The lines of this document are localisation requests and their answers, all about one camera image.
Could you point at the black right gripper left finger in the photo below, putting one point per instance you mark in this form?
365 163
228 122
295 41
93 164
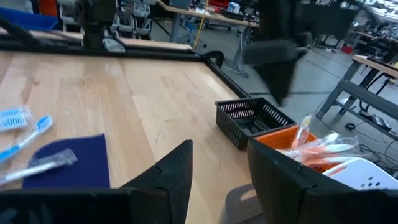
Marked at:
168 186

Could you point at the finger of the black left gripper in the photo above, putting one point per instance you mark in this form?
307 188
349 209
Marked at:
278 81

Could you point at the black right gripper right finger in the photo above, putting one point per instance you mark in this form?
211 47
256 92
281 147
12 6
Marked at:
286 193

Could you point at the orange toothbrush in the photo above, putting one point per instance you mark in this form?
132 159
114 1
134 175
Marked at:
303 130
326 138
335 148

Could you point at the blue toothbrush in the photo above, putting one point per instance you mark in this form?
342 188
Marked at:
14 123
12 112
43 123

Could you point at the grey translucent bin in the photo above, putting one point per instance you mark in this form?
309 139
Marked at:
239 205

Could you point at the orange perforated basket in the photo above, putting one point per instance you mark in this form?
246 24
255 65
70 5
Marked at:
273 138

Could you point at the wooden workbench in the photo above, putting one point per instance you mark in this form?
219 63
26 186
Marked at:
217 17

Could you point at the black perforated basket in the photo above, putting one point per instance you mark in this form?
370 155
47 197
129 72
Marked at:
236 130

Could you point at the dark blue cloth mat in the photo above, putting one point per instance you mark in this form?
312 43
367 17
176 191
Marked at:
81 165

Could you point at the navy toothbrush in wrapper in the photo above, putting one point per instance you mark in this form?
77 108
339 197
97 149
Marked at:
56 158

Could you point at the blue bin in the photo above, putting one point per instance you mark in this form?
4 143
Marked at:
28 20

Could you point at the black table frame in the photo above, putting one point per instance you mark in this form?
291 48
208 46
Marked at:
155 53

